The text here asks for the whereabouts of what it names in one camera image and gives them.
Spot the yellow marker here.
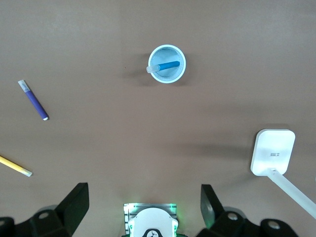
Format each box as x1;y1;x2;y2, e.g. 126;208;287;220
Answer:
0;155;33;177

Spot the light blue paper cup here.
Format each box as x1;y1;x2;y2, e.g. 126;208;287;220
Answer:
148;44;186;83

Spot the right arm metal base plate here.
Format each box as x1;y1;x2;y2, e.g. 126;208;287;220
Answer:
123;202;177;234

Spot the purple marker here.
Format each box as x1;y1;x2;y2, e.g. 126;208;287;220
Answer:
18;79;49;121

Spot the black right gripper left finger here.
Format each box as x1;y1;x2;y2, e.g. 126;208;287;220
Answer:
0;182;89;237

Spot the blue marker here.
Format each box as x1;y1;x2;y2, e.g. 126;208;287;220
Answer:
146;60;180;74

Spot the white lamp stand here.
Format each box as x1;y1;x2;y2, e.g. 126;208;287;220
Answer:
250;128;316;220

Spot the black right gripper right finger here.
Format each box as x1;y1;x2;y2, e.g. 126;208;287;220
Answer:
195;184;299;237

